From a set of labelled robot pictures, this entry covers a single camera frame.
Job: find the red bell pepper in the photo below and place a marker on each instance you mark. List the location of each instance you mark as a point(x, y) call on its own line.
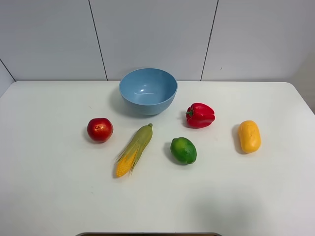
point(199, 115)

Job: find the blue plastic bowl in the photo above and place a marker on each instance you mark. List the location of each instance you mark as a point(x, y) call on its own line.
point(148, 91)

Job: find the red apple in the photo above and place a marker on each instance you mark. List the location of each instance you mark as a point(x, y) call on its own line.
point(100, 129)

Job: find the green lime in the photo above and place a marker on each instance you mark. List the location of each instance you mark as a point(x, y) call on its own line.
point(183, 150)

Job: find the yellow mango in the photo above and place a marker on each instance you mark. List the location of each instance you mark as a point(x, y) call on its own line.
point(249, 136)

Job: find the corn cob with husk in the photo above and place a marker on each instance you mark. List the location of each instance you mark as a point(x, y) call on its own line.
point(130, 156)

